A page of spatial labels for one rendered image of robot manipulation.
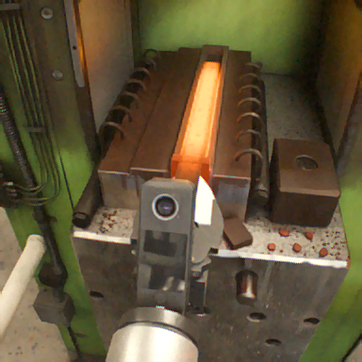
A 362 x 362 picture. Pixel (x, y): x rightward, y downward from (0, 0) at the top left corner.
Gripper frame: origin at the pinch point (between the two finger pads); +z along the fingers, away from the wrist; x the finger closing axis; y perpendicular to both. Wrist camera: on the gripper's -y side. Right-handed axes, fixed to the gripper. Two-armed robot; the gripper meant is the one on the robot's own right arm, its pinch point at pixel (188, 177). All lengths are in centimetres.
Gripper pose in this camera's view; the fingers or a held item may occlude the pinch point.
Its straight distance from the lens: 46.1
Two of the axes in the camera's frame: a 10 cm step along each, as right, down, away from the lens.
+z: 1.5, -6.4, 7.6
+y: 0.0, 7.7, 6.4
